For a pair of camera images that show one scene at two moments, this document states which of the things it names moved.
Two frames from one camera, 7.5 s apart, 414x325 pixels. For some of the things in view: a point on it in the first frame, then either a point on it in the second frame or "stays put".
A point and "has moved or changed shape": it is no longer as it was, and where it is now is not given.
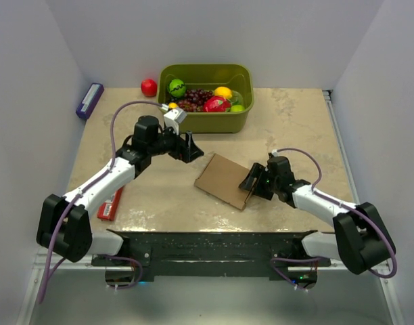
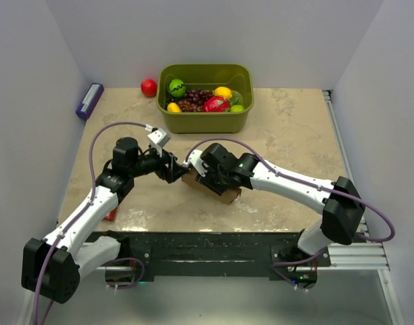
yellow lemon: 223,91 stays put
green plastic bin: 210,76 stays put
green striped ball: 176,87 stays put
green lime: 237,108 stays put
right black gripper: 258,171 to 206,181
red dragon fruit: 216,103 stays put
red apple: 149,87 stays put
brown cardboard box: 222,179 has moved or changed shape
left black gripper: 185,151 to 173,171
